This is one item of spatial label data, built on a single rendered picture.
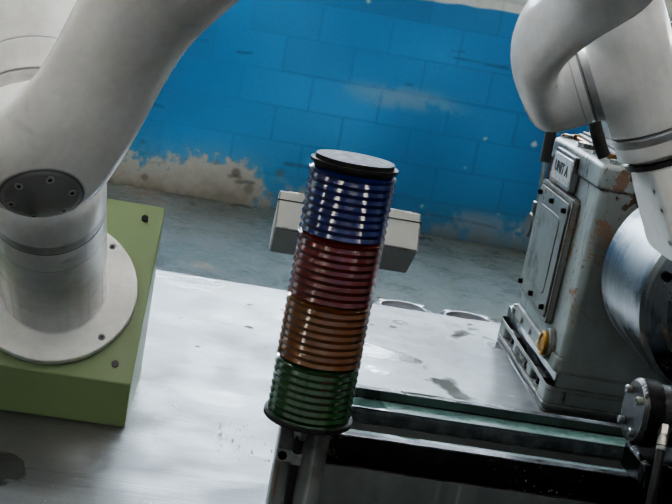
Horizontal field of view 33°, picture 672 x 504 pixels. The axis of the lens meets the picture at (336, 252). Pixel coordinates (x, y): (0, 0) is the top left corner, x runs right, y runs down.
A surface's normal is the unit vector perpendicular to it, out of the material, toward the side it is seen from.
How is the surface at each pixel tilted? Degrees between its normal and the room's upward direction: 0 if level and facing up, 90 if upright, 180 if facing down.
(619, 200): 90
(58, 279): 131
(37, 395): 90
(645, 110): 99
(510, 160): 90
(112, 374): 45
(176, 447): 0
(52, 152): 105
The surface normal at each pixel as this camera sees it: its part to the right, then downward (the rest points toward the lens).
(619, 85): -0.28, 0.37
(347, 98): 0.06, 0.24
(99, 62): 0.11, 0.50
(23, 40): 0.00, -0.49
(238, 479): 0.18, -0.96
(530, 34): -0.92, -0.06
